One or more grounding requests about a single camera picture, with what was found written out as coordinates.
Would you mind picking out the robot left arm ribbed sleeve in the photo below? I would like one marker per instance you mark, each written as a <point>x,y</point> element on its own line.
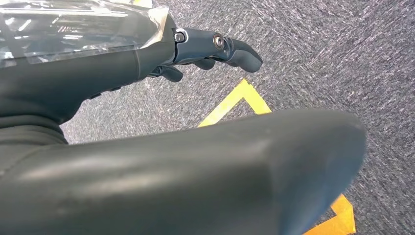
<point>26,133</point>

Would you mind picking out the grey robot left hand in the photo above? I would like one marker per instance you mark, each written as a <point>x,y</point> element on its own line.
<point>97,74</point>

